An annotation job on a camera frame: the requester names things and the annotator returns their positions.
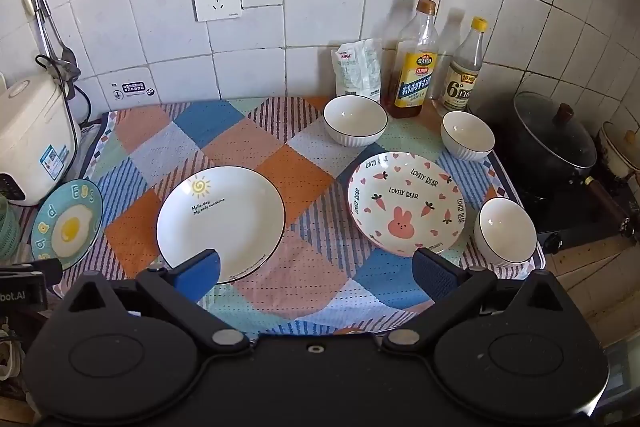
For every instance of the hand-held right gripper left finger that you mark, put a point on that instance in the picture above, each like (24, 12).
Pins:
(200, 274)

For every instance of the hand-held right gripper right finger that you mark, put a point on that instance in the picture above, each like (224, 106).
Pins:
(434, 277)

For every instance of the white plate with sun print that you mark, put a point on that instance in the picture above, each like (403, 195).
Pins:
(220, 222)

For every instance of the pink rabbit print plate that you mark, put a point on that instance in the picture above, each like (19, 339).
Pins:
(407, 207)

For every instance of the teal fried egg print plate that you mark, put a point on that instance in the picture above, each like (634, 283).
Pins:
(67, 227)

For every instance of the white ribbed bowl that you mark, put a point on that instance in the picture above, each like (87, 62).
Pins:
(467, 137)
(354, 122)
(505, 232)

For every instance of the green plastic basket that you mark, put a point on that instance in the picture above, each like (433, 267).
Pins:
(7, 227)

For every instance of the black cooking pot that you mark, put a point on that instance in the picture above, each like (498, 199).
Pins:
(530, 167)

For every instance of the patchwork tablecloth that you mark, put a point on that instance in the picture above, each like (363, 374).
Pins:
(300, 167)

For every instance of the black gas stove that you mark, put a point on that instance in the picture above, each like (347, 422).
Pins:
(570, 217)

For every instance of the white rice cooker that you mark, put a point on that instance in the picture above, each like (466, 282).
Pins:
(35, 132)

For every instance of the glass pot lid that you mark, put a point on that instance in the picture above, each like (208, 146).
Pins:
(550, 132)

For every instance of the amber cooking wine bottle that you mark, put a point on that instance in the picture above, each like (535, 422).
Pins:
(412, 77)

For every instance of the clear vinegar bottle yellow cap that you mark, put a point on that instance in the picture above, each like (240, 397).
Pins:
(462, 77)

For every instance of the white salt bag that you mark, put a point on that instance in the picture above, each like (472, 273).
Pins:
(357, 69)

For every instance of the cream enamel pot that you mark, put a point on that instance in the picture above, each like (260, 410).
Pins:
(620, 152)

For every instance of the hanging metal spoons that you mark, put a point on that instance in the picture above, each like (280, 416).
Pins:
(64, 59)

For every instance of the black and white wall sticker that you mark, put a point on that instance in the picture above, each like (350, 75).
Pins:
(132, 90)

